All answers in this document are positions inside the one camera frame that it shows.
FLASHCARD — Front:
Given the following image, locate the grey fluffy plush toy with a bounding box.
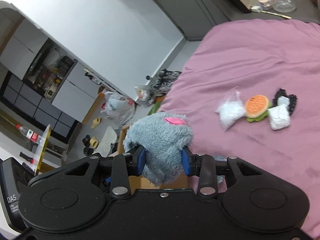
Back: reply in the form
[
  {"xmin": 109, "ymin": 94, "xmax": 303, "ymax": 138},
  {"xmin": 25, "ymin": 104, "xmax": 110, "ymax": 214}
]
[{"xmin": 123, "ymin": 112, "xmax": 194, "ymax": 186}]

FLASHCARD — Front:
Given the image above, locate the clear bag white filling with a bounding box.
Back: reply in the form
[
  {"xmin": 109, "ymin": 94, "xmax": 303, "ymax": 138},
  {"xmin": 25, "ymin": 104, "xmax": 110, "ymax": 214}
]
[{"xmin": 215, "ymin": 87, "xmax": 246, "ymax": 131}]

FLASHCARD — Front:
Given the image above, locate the black lace fabric piece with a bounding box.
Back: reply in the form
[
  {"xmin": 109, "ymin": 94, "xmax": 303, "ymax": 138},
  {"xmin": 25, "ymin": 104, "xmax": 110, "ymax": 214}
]
[{"xmin": 272, "ymin": 88, "xmax": 298, "ymax": 115}]

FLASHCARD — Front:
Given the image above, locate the white wrapped soft packet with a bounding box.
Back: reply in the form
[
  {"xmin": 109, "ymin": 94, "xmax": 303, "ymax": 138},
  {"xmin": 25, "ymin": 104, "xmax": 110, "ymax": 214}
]
[{"xmin": 268, "ymin": 104, "xmax": 290, "ymax": 131}]

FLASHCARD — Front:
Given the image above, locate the cardboard box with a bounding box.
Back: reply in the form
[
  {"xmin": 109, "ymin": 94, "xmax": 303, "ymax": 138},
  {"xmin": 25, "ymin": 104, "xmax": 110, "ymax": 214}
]
[{"xmin": 110, "ymin": 125, "xmax": 189, "ymax": 192}]

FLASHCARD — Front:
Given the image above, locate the white towel on floor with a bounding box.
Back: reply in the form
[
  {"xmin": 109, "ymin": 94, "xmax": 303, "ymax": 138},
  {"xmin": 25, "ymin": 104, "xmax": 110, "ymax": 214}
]
[{"xmin": 95, "ymin": 126, "xmax": 118, "ymax": 157}]

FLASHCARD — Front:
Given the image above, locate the plastic water bottle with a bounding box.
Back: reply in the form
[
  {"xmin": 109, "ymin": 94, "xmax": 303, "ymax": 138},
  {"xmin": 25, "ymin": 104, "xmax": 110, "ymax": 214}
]
[{"xmin": 16, "ymin": 124, "xmax": 42, "ymax": 144}]

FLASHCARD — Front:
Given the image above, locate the yellow slipper near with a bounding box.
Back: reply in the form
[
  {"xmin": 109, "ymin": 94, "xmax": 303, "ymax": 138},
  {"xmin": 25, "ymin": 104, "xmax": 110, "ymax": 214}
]
[{"xmin": 89, "ymin": 137, "xmax": 99, "ymax": 149}]

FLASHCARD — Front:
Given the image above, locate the yellow slipper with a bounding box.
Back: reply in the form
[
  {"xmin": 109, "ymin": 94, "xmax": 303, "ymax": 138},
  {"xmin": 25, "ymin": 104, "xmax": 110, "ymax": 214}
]
[
  {"xmin": 89, "ymin": 137, "xmax": 99, "ymax": 149},
  {"xmin": 91, "ymin": 117, "xmax": 101, "ymax": 129}
]

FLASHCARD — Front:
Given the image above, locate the white plastic shopping bag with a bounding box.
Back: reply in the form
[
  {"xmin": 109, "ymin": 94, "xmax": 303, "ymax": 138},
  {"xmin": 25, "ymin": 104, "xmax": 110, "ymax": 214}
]
[{"xmin": 100, "ymin": 92, "xmax": 136, "ymax": 126}]

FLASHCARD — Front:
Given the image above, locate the yellow slipper far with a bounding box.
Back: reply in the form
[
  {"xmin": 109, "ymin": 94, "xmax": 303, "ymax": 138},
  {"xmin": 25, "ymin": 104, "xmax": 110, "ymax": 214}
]
[{"xmin": 91, "ymin": 117, "xmax": 101, "ymax": 129}]

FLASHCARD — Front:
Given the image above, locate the clear bag with trash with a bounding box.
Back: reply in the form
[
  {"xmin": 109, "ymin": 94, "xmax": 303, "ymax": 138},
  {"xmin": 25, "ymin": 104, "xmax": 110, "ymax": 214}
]
[{"xmin": 135, "ymin": 85, "xmax": 156, "ymax": 107}]

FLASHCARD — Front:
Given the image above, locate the grey sneaker pair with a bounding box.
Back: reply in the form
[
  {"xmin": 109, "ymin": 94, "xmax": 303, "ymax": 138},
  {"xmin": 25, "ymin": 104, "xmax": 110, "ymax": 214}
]
[{"xmin": 150, "ymin": 69, "xmax": 181, "ymax": 97}]

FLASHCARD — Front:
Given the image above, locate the hamburger plush toy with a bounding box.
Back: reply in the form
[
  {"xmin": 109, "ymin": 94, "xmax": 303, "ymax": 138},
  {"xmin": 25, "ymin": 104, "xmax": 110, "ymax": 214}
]
[{"xmin": 245, "ymin": 94, "xmax": 272, "ymax": 122}]

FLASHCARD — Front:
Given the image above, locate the pink bed sheet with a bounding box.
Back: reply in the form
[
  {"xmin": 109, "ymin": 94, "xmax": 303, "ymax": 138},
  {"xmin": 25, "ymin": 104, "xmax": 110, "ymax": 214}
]
[{"xmin": 161, "ymin": 19, "xmax": 319, "ymax": 238}]

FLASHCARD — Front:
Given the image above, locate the white and grey cabinet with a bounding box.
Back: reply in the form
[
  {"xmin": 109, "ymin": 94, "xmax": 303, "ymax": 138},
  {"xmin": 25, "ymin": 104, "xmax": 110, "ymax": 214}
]
[{"xmin": 1, "ymin": 19, "xmax": 100, "ymax": 143}]

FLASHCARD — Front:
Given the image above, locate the grey door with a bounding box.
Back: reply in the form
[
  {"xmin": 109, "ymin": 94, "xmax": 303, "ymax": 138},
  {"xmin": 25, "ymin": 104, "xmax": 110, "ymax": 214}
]
[{"xmin": 153, "ymin": 0, "xmax": 230, "ymax": 41}]

